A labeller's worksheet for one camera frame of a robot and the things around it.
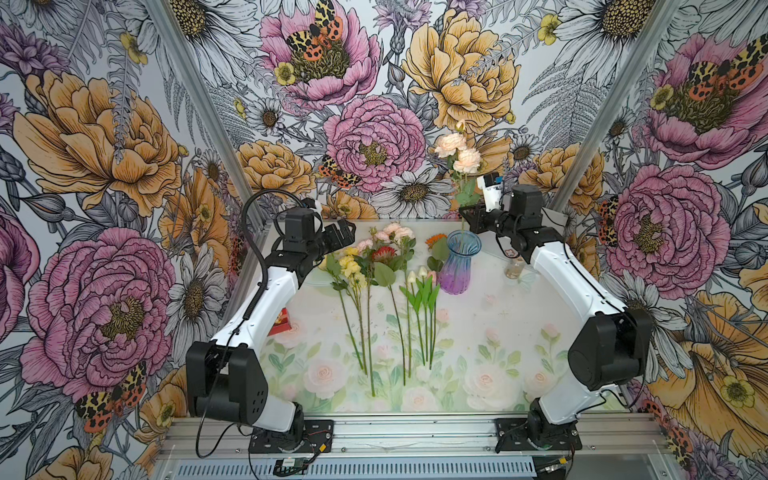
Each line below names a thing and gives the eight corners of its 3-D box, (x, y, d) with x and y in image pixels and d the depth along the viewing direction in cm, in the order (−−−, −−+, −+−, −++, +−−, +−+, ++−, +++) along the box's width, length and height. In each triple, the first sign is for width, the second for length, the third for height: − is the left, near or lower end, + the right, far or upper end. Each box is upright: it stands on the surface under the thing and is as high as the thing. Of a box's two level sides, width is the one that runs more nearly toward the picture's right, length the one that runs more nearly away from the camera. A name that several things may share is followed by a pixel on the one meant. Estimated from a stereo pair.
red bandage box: (273, 337, 93) (269, 330, 89) (286, 314, 98) (282, 306, 95) (284, 340, 93) (280, 333, 89) (296, 316, 98) (293, 309, 94)
